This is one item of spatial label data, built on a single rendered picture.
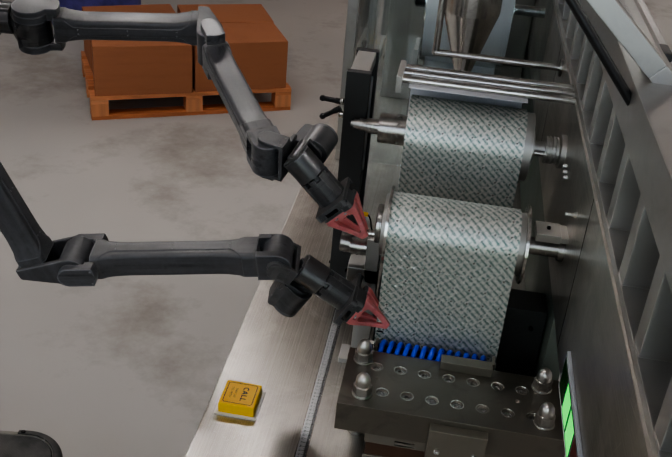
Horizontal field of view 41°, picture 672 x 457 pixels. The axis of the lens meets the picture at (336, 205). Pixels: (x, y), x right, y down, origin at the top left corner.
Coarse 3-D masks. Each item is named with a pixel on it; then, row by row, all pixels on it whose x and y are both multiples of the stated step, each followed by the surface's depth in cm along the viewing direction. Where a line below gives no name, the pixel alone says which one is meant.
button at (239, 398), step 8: (232, 384) 173; (240, 384) 173; (248, 384) 173; (224, 392) 171; (232, 392) 171; (240, 392) 171; (248, 392) 171; (256, 392) 171; (224, 400) 169; (232, 400) 169; (240, 400) 169; (248, 400) 169; (256, 400) 169; (224, 408) 168; (232, 408) 168; (240, 408) 168; (248, 408) 168; (256, 408) 170; (248, 416) 168
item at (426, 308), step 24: (384, 288) 166; (408, 288) 165; (432, 288) 164; (456, 288) 163; (480, 288) 162; (504, 288) 162; (384, 312) 168; (408, 312) 167; (432, 312) 167; (456, 312) 166; (480, 312) 165; (504, 312) 164; (384, 336) 171; (408, 336) 170; (432, 336) 169; (456, 336) 168; (480, 336) 167
